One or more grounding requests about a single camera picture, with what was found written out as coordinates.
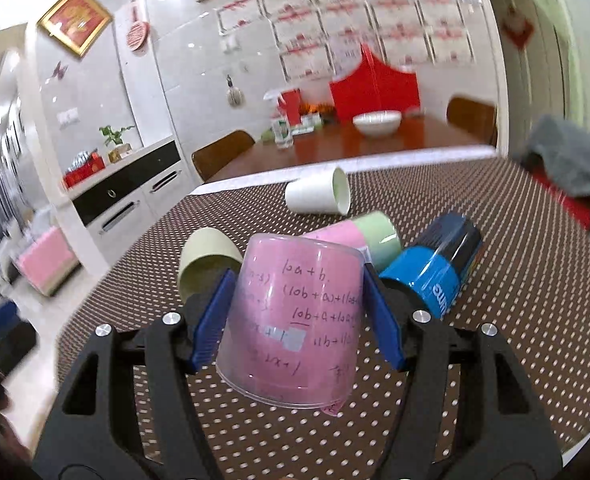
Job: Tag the white ceramic bowl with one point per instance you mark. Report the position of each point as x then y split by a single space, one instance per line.
377 124

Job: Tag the white paper cup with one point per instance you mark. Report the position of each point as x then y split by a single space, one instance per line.
322 192

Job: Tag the red gift bag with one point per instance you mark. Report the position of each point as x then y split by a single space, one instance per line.
374 86

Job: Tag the white black sideboard cabinet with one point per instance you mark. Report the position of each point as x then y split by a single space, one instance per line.
121 202

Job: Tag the red round wall ornament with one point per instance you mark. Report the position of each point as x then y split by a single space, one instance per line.
138 31

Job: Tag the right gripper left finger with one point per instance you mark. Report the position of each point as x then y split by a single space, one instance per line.
125 410

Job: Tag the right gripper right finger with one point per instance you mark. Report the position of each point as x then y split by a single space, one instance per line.
501 429

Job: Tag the wooden chair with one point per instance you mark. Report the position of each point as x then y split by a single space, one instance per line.
477 118
210 159

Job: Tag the small potted plant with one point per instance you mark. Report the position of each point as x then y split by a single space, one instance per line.
115 138

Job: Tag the clear spray bottle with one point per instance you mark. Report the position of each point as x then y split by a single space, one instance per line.
279 122

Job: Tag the red box on cabinet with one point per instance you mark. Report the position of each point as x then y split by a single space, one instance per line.
85 165

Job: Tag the pink green clear cup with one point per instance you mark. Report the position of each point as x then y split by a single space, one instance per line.
373 234

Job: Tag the gold framed red picture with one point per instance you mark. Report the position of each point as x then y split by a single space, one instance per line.
76 23

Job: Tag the grey jacket on chair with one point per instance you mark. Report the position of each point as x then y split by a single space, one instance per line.
562 151

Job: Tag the wooden chair left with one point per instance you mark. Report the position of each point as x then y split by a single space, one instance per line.
210 159

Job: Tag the pink cloth on sofa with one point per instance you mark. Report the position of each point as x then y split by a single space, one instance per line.
47 262

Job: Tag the red cat pillow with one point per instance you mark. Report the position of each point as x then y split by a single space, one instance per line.
577 207

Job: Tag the red diamond door decoration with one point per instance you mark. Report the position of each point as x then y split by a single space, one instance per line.
517 28

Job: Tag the green tray on table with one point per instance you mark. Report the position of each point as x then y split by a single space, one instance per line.
308 123

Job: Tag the wooden chair right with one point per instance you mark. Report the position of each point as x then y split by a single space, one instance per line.
477 118

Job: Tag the blue black cup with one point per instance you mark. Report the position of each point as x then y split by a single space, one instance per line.
435 266

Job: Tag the pale green plastic cup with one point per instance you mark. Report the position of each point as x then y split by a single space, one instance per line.
204 254

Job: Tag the small red box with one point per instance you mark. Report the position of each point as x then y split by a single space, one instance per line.
289 102

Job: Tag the pink clear plastic cup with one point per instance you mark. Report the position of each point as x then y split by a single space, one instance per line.
294 324

